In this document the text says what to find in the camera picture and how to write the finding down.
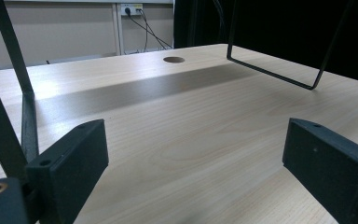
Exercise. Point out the black two-tier shelf rack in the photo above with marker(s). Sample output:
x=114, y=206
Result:
x=11, y=46

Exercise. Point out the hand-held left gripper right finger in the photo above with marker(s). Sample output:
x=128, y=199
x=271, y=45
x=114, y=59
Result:
x=329, y=168

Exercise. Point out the white wall power outlet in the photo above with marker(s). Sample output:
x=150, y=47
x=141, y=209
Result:
x=131, y=9

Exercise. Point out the black metal frame stand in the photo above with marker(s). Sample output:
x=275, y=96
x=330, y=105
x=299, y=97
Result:
x=276, y=28

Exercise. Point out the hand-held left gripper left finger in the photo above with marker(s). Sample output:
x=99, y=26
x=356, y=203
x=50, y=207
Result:
x=71, y=161

